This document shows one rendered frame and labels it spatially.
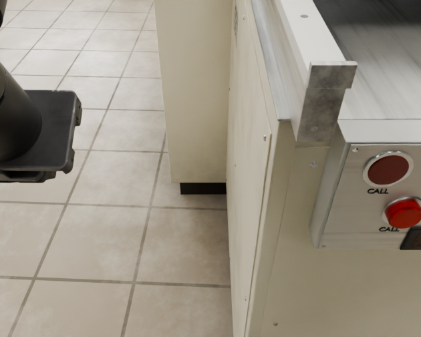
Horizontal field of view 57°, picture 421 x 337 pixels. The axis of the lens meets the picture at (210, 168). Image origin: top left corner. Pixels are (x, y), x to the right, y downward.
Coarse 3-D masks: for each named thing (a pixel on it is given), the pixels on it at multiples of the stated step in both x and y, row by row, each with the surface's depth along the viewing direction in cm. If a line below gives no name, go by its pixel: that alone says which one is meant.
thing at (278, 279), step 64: (256, 0) 53; (320, 0) 53; (384, 0) 53; (256, 64) 46; (384, 64) 39; (256, 128) 46; (256, 192) 46; (256, 256) 48; (320, 256) 45; (384, 256) 45; (256, 320) 56; (320, 320) 56; (384, 320) 56
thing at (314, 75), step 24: (264, 0) 47; (288, 0) 36; (288, 24) 32; (312, 24) 32; (288, 48) 33; (312, 48) 28; (336, 48) 28; (288, 72) 33; (312, 72) 25; (336, 72) 25; (288, 96) 33; (312, 96) 27; (336, 96) 27; (312, 120) 29; (336, 120) 29
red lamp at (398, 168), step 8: (384, 160) 31; (392, 160) 31; (400, 160) 31; (376, 168) 31; (384, 168) 31; (392, 168) 31; (400, 168) 31; (368, 176) 32; (376, 176) 32; (384, 176) 32; (392, 176) 32; (400, 176) 32; (384, 184) 33
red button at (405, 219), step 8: (392, 208) 35; (400, 208) 34; (408, 208) 34; (416, 208) 34; (392, 216) 35; (400, 216) 34; (408, 216) 34; (416, 216) 34; (392, 224) 35; (400, 224) 35; (408, 224) 35
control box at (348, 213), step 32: (352, 128) 31; (384, 128) 31; (416, 128) 31; (352, 160) 31; (416, 160) 31; (320, 192) 37; (352, 192) 34; (384, 192) 34; (416, 192) 34; (320, 224) 37; (352, 224) 37; (384, 224) 37; (416, 224) 37
